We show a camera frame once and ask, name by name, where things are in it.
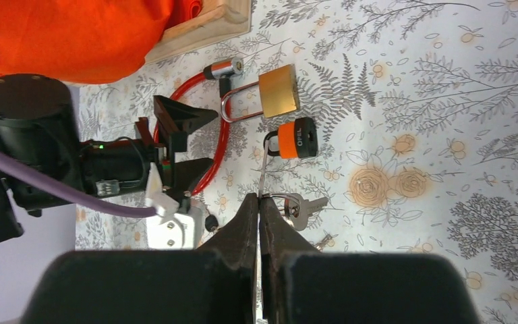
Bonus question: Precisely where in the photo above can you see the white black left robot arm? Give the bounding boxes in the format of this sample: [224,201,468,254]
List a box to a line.
[0,74,218,249]

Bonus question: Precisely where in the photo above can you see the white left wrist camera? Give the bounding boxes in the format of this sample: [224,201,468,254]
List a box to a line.
[145,163,209,250]

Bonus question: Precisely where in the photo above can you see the red cable lock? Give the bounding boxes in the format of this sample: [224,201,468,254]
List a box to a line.
[153,57,245,196]

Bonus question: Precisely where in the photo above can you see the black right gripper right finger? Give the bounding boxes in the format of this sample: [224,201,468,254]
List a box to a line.
[258,197,480,323]

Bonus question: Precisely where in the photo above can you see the brass padlock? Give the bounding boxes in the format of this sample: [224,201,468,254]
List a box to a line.
[220,64,300,124]

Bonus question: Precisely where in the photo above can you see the floral table mat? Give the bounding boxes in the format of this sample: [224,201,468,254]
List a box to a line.
[78,1,518,323]

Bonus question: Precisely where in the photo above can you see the black headed keys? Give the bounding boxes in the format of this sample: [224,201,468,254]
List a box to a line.
[204,215,220,233]

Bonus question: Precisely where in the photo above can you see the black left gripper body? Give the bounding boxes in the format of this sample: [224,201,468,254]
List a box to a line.
[80,117,188,197]

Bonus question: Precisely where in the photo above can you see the orange shirt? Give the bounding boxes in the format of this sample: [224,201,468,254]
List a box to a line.
[0,1,203,84]

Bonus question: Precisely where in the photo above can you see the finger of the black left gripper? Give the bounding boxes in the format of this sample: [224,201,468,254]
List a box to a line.
[153,95,219,135]
[167,158,214,198]

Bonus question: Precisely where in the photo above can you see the silver keys on ring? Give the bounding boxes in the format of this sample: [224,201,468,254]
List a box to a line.
[283,193,328,232]

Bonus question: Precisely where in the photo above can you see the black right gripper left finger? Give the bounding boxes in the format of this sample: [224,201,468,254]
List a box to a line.
[21,193,258,323]

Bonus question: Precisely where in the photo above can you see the wooden clothes rack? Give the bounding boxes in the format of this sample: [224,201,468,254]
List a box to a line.
[145,0,252,64]

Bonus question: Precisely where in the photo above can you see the orange black padlock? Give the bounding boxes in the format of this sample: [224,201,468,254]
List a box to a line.
[263,117,318,159]

